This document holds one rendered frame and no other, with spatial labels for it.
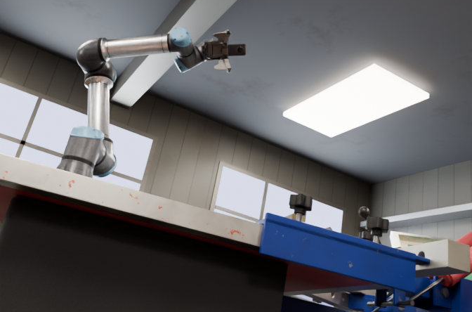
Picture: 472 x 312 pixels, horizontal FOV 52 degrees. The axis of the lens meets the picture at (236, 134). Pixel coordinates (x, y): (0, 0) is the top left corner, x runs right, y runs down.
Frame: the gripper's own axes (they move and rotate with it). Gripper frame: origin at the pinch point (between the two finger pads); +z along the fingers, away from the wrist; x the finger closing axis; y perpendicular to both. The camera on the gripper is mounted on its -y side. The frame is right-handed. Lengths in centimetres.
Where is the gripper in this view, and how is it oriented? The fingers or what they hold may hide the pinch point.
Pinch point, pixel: (230, 51)
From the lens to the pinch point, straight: 179.3
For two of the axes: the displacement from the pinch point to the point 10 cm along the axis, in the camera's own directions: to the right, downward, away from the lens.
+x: -0.2, -9.8, -2.2
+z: 2.5, 2.1, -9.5
